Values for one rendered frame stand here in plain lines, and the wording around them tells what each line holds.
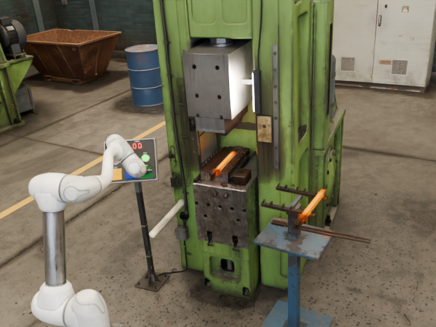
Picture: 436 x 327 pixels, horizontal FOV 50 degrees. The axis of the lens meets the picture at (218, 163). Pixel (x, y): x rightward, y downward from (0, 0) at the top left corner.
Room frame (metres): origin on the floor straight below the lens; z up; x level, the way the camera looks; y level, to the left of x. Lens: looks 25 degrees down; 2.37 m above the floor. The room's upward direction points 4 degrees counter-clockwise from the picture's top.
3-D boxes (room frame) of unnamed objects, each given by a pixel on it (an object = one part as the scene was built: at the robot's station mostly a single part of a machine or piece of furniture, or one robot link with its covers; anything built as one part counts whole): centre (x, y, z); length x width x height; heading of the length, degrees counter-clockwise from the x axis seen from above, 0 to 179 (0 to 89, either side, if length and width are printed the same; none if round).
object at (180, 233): (3.03, 0.31, 0.36); 0.09 x 0.07 x 0.12; 65
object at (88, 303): (1.78, 0.68, 0.77); 0.18 x 0.16 x 0.22; 71
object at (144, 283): (2.93, 0.57, 0.05); 0.22 x 0.22 x 0.09; 65
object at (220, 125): (2.96, -0.06, 1.32); 0.42 x 0.20 x 0.10; 155
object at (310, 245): (2.33, -0.42, 0.74); 0.40 x 0.30 x 0.02; 58
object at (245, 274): (2.95, -0.11, 0.23); 0.55 x 0.37 x 0.47; 155
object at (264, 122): (2.76, -0.31, 1.27); 0.09 x 0.02 x 0.17; 65
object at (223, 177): (2.96, -0.06, 0.96); 0.42 x 0.20 x 0.09; 155
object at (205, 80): (2.94, -0.09, 1.56); 0.42 x 0.39 x 0.40; 155
